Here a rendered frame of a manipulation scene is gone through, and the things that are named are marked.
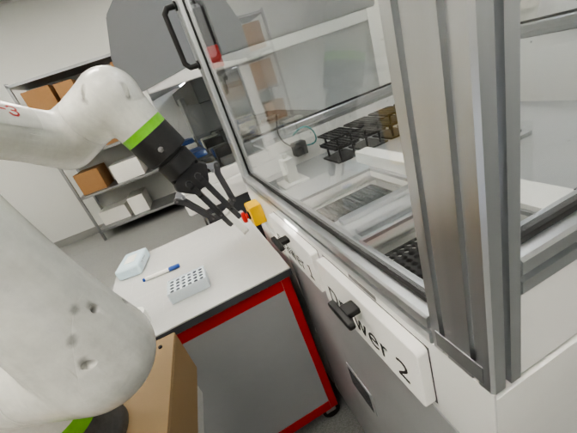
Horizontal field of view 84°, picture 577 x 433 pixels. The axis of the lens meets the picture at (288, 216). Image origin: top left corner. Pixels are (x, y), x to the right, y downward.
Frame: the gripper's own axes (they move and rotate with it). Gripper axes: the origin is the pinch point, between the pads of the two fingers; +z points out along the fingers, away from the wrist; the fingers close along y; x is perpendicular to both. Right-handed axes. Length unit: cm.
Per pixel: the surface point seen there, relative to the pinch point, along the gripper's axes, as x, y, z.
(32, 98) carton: -386, 86, -117
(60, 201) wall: -436, 177, -21
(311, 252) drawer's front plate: 14.3, -7.4, 11.2
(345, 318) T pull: 33.7, -3.4, 11.3
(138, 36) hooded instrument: -80, -19, -51
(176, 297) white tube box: -20.7, 30.6, 13.2
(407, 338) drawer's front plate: 43.7, -7.6, 11.1
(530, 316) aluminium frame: 55, -16, 5
